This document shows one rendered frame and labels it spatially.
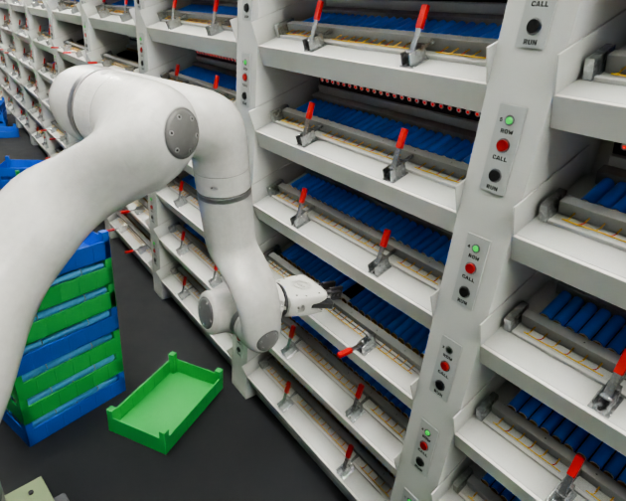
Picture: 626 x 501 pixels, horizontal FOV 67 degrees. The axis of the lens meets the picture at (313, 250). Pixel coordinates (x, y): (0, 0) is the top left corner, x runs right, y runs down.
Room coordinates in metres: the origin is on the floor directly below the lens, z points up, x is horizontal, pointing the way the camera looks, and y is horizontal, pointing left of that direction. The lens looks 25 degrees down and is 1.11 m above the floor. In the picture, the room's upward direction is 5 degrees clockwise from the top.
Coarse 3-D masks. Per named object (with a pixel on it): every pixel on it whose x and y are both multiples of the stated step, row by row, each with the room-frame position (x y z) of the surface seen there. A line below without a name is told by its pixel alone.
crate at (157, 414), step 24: (144, 384) 1.13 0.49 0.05; (168, 384) 1.19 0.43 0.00; (192, 384) 1.20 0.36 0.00; (216, 384) 1.16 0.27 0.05; (120, 408) 1.03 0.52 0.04; (144, 408) 1.08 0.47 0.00; (168, 408) 1.09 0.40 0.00; (192, 408) 1.10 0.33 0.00; (120, 432) 0.97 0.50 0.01; (144, 432) 0.94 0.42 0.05; (168, 432) 0.94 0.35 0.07
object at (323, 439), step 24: (264, 360) 1.18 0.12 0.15; (264, 384) 1.12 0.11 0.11; (288, 384) 1.04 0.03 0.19; (288, 408) 1.03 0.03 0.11; (312, 408) 1.01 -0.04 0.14; (312, 432) 0.95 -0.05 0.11; (336, 432) 0.93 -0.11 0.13; (336, 456) 0.87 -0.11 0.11; (360, 456) 0.86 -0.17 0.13; (336, 480) 0.84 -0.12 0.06; (360, 480) 0.81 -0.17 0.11; (384, 480) 0.79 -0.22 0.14
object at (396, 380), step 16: (272, 240) 1.20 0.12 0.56; (288, 240) 1.24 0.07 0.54; (272, 272) 1.13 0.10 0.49; (304, 320) 0.99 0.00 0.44; (320, 320) 0.93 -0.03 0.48; (336, 320) 0.92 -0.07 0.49; (336, 336) 0.88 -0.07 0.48; (352, 336) 0.87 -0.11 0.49; (368, 368) 0.80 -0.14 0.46; (384, 368) 0.78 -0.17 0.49; (400, 368) 0.77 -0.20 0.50; (384, 384) 0.77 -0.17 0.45; (400, 384) 0.74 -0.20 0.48; (416, 384) 0.70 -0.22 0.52; (400, 400) 0.74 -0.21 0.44
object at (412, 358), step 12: (276, 264) 1.15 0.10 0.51; (288, 264) 1.11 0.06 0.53; (288, 276) 1.09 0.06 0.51; (336, 300) 0.96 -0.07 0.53; (348, 312) 0.91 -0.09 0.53; (360, 324) 0.89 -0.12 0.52; (372, 324) 0.87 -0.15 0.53; (384, 336) 0.83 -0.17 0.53; (396, 348) 0.80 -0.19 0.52; (408, 348) 0.79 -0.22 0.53; (408, 360) 0.77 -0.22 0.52; (420, 360) 0.76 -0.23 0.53
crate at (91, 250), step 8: (104, 232) 1.14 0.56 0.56; (88, 240) 1.20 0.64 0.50; (96, 240) 1.18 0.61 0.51; (104, 240) 1.14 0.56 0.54; (80, 248) 1.09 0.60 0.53; (88, 248) 1.10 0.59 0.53; (96, 248) 1.12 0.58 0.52; (104, 248) 1.14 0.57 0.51; (72, 256) 1.06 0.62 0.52; (80, 256) 1.08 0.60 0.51; (88, 256) 1.10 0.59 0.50; (96, 256) 1.12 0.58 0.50; (104, 256) 1.14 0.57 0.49; (72, 264) 1.06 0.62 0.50; (80, 264) 1.08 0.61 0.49; (88, 264) 1.10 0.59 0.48; (64, 272) 1.04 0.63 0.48
